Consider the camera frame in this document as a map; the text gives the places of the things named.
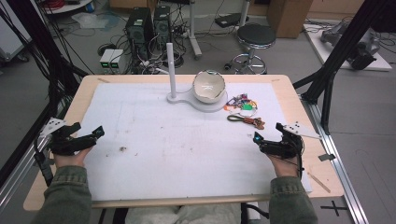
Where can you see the large black computer tower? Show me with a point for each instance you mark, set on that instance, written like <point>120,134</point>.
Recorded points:
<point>138,29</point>

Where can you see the white bowl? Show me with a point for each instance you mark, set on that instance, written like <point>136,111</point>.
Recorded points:
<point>208,87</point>

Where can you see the cardboard box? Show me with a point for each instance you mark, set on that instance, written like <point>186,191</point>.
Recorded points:
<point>289,17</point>

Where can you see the black round stool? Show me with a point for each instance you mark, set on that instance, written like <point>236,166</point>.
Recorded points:
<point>256,35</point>

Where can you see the aluminium rail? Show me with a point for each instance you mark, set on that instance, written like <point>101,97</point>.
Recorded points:
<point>339,168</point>
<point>18,180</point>

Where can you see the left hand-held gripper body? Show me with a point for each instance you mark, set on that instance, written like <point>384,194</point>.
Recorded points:
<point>67,144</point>

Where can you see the white post stand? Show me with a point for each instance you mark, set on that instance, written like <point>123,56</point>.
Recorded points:
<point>171,71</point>

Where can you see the clear plastic bag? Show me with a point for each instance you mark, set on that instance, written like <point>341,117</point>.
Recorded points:
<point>90,21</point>

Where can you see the white power supply unit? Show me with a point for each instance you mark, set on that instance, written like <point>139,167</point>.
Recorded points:
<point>116,60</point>
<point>106,59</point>

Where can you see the round white table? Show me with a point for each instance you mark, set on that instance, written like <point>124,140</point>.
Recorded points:
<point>68,6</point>

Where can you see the grey and black equipment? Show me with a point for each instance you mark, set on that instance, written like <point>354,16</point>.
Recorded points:
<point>358,46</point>

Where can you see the slim black computer tower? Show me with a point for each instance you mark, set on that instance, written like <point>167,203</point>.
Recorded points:
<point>162,25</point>

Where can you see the white floor platform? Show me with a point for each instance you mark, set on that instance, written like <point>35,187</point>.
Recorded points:
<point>317,43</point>

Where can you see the thin wooden stick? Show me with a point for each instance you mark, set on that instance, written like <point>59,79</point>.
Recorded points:
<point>319,182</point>

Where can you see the person's legs light trousers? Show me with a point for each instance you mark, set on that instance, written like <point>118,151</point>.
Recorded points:
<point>183,214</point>

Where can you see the black flat case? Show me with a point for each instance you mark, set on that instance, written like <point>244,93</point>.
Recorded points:
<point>230,20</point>

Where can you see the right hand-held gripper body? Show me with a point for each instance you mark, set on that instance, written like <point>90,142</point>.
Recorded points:
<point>286,147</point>

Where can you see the person's right hand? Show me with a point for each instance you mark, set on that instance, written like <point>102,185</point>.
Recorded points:
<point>286,168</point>

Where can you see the person's left hand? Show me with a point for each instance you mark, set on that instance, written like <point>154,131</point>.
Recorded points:
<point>70,160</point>

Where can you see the white desk leg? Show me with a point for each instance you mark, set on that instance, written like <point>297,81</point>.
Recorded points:
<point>244,12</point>
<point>193,31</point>

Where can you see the white foam board mat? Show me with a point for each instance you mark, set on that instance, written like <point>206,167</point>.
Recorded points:
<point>186,155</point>

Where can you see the black tape piece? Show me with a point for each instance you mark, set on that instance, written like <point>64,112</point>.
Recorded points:
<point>327,157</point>

